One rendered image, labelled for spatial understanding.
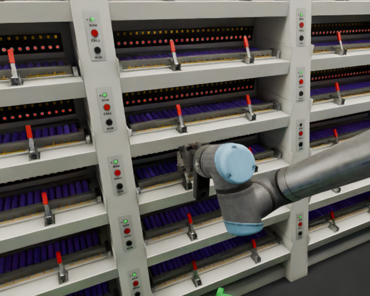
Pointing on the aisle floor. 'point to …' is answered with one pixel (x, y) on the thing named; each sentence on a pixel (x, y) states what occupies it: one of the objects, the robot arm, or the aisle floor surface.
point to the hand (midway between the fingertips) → (182, 165)
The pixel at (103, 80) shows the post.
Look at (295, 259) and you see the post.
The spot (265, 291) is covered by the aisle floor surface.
